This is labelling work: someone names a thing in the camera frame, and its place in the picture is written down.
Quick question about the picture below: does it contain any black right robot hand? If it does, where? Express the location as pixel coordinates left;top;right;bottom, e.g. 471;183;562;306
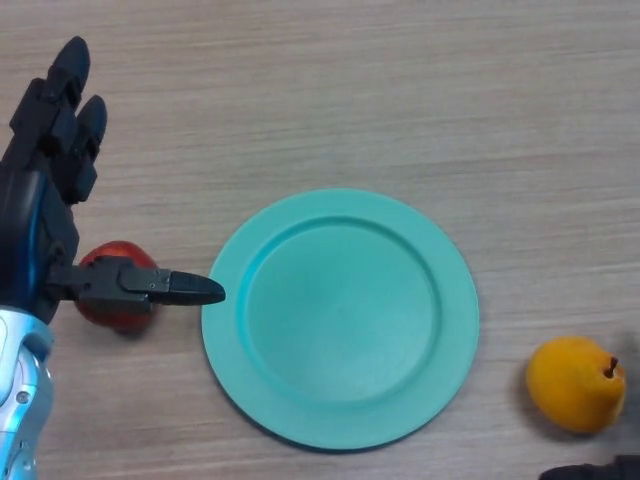
538;453;640;480

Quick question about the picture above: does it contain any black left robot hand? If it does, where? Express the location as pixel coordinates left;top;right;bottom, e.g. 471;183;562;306
0;35;226;326

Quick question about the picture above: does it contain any yellow pear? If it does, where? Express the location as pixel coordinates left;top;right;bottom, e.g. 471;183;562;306
525;335;627;434

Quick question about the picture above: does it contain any green round plate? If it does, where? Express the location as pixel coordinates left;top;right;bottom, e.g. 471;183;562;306
200;188;480;454

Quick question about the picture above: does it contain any red apple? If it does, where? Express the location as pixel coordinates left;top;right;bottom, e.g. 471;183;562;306
74;240;160;335

